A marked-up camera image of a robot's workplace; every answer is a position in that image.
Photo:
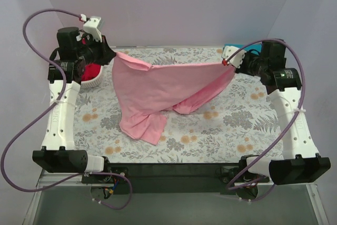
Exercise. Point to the aluminium frame rail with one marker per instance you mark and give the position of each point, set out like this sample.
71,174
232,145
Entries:
51,178

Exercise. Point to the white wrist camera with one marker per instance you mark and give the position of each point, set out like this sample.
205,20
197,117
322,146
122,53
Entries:
233,56
92,25

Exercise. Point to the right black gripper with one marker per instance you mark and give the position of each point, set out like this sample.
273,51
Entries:
241,65

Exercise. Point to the red t shirt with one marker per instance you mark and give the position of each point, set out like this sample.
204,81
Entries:
91,72

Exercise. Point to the folded teal t shirt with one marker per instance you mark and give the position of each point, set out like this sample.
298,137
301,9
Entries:
255,47

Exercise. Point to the floral table mat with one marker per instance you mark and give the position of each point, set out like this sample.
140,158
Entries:
239,121

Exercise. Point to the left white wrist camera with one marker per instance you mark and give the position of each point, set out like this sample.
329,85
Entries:
92,25

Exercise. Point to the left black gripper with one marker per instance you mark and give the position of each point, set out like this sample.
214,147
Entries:
106,51

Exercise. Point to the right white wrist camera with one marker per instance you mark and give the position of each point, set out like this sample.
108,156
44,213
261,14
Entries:
233,56

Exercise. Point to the white plastic basket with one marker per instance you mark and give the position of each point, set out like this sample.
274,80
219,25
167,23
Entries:
93,83

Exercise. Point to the pink t shirt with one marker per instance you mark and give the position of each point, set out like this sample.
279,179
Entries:
144,90

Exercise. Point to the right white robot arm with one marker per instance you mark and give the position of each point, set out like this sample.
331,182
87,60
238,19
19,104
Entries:
293,157

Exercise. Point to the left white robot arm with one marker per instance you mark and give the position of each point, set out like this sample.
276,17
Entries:
76,50

